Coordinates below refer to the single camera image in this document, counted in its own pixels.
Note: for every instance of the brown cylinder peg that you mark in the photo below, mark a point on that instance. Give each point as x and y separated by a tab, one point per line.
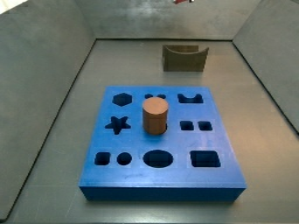
156	110

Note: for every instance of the red three prong object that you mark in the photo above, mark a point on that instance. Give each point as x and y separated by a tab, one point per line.
181	1

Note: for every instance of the blue shape sorting block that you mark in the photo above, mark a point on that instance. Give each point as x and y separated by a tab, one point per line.
188	164

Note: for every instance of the black curved fixture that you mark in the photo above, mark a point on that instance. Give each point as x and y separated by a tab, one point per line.
185	58

